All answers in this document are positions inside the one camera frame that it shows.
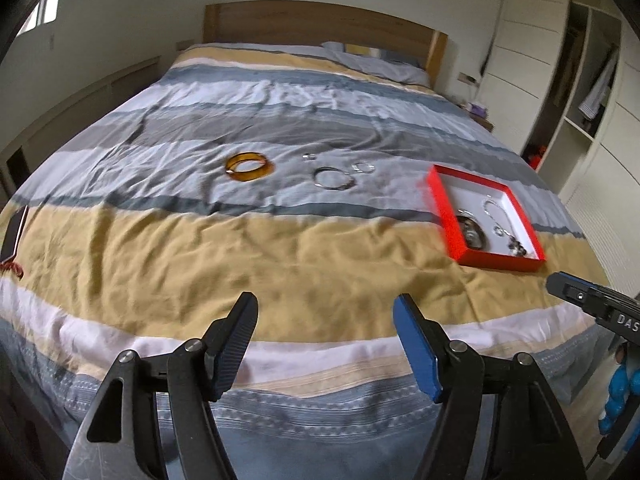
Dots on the wooden nightstand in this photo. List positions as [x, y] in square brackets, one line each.
[485, 125]

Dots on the striped duvet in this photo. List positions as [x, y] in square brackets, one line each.
[280, 110]

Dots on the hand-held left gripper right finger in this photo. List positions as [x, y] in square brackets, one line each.
[417, 350]

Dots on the white wardrobe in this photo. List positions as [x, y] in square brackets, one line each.
[525, 35]

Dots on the purple tissue box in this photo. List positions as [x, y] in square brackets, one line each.
[475, 109]

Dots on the red shallow box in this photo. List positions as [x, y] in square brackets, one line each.
[445, 210]

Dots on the red item in wardrobe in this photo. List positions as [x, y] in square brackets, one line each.
[537, 156]

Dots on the striped pillow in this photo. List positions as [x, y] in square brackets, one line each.
[390, 67]

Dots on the hanging clothes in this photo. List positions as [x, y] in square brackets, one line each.
[595, 95]

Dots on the amber bangle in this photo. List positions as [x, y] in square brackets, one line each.
[247, 156]

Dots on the smartphone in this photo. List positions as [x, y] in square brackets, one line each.
[12, 232]

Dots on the low wall cabinet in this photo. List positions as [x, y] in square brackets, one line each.
[75, 110]

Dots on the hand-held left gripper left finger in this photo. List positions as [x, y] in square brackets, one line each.
[232, 350]

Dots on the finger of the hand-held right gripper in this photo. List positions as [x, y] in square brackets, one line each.
[585, 295]

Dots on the thin silver bangle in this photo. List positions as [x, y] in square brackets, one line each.
[332, 187]

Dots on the wooden headboard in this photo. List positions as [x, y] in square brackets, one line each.
[310, 22]

